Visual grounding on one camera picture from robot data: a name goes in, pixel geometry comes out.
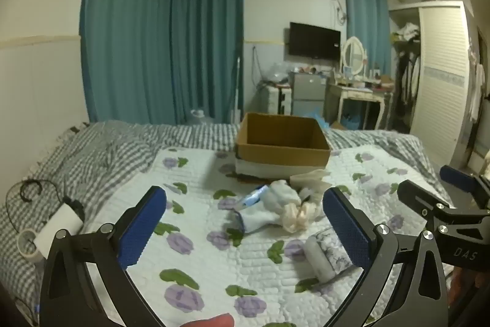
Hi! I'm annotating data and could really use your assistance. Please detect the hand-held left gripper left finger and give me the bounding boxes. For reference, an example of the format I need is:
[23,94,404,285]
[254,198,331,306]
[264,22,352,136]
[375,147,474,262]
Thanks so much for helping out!
[38,185,168,327]

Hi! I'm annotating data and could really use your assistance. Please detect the white dressing table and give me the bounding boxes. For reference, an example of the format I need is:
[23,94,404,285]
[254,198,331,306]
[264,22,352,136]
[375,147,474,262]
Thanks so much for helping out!
[325,81,394,131]

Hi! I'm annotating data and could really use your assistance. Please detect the black wall television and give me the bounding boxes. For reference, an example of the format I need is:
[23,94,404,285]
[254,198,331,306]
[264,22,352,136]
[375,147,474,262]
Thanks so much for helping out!
[288,21,341,63]

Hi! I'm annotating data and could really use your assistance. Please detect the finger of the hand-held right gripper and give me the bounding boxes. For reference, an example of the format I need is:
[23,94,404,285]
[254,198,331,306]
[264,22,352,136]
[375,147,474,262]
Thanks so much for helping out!
[397,179,452,225]
[439,165,490,211]

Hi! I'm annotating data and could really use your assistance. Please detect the wide teal curtain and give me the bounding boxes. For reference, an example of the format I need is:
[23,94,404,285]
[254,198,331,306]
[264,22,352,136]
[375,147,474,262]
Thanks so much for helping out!
[80,0,173,125]

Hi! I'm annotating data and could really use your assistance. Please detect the brown cardboard box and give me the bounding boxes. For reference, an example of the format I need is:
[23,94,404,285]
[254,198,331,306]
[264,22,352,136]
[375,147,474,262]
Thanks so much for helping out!
[234,112,332,179]

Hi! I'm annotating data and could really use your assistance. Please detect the white sock with grey cuff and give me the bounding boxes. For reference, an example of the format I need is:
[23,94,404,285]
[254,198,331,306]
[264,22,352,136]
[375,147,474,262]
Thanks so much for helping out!
[230,209,285,234]

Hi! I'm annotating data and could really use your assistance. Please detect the white louvred wardrobe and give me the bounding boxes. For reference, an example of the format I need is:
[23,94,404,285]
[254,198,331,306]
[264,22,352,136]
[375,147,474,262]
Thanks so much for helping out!
[388,1,478,167]

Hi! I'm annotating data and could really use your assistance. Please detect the white suitcase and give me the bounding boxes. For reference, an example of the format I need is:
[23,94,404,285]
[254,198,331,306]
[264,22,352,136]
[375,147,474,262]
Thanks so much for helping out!
[267,85,294,116]

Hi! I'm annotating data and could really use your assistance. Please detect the hanging clothes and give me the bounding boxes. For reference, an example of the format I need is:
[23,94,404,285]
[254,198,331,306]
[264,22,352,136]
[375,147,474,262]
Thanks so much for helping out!
[395,43,422,106]

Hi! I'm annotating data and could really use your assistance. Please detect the blue plastic bags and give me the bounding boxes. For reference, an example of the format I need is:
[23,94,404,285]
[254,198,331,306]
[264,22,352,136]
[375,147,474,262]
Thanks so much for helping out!
[305,106,332,129]

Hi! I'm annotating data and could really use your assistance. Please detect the blue laundry basket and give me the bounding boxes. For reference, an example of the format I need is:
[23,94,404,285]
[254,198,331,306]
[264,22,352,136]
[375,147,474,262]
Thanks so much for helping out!
[341,112,362,130]

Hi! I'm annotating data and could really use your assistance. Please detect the patterned white cloth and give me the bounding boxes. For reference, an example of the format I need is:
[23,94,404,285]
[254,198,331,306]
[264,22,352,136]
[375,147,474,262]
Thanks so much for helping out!
[304,227,356,283]

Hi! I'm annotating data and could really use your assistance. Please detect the large clear water bottle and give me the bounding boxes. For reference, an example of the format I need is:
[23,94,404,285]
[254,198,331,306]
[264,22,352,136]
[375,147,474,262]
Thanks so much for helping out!
[189,108,213,126]

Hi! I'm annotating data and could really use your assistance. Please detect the white soft cloth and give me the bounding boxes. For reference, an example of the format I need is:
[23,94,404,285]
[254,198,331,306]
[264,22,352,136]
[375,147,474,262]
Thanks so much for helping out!
[264,179,302,215]

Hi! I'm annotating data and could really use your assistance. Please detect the floral quilted blanket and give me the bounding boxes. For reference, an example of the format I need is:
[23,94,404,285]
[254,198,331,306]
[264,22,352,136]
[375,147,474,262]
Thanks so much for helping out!
[82,146,454,327]

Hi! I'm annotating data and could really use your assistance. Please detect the white rectangular box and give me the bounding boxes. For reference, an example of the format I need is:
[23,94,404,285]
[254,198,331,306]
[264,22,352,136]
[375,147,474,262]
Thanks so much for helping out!
[34,206,84,263]

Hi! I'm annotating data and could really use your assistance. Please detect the clear plastic bag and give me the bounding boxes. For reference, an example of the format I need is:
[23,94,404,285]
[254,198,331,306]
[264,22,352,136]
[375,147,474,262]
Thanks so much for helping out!
[263,63,294,85]

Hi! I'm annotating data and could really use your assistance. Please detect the white oval mirror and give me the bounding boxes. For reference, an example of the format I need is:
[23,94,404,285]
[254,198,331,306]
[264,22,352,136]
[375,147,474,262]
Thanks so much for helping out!
[340,36,367,75]

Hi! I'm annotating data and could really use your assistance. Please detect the black cable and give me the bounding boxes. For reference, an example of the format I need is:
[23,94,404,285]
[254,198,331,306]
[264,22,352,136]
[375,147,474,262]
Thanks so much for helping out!
[7,179,57,236]

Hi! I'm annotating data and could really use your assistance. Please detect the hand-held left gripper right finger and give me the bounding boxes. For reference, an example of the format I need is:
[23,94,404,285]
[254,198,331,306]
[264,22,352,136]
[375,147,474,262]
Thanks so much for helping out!
[322,186,448,327]

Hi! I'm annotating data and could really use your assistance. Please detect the white tape roll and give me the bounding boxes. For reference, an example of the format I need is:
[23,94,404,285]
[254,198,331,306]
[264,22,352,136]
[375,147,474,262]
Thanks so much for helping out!
[17,229,40,261]

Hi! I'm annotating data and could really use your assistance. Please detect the small grey fridge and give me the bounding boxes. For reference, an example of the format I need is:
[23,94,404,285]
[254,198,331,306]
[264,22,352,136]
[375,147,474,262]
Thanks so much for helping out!
[292,72,329,117]

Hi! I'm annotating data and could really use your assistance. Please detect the person's left hand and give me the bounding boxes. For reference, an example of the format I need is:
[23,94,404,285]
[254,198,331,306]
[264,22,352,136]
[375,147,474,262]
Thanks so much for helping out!
[180,313,235,327]

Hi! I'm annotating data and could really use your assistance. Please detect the cream sock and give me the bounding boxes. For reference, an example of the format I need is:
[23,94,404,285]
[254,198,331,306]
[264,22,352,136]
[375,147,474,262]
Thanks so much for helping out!
[282,199,325,234]

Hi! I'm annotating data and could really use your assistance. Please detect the narrow teal curtain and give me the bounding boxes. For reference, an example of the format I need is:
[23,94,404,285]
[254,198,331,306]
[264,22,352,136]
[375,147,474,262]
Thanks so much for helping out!
[342,0,392,78]

